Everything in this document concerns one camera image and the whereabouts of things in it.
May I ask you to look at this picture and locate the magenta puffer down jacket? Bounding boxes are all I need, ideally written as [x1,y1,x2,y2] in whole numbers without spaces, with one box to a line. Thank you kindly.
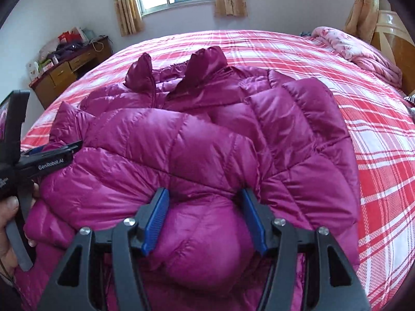
[15,47,360,310]

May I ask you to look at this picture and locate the person's left hand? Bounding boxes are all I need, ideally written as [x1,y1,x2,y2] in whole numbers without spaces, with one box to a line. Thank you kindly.
[1,197,18,281]

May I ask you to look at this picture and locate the wooden desk with drawers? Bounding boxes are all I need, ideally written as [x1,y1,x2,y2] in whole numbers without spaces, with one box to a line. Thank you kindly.
[30,36,113,109]

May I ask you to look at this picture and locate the clutter pile on desk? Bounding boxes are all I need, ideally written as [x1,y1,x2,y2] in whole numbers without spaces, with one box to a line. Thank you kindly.
[26,27,97,81]

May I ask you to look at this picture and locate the red white plaid bedspread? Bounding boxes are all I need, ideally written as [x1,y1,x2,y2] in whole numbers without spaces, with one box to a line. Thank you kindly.
[23,30,414,310]

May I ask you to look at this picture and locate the striped pillow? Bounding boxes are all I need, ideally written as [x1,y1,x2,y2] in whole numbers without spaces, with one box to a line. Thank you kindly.
[404,94,415,119]

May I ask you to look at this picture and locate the left beige window curtain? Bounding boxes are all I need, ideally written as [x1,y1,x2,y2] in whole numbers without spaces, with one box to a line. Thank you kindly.
[113,0,143,37]

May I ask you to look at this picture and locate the pink floral folded quilt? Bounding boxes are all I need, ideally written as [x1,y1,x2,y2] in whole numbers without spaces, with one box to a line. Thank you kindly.
[312,27,402,89]

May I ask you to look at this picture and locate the cream wooden headboard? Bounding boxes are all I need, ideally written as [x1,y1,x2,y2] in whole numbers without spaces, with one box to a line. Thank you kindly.
[371,10,414,96]

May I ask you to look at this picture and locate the beige curtain by headboard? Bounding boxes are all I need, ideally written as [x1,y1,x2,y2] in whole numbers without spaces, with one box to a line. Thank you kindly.
[343,0,380,44]

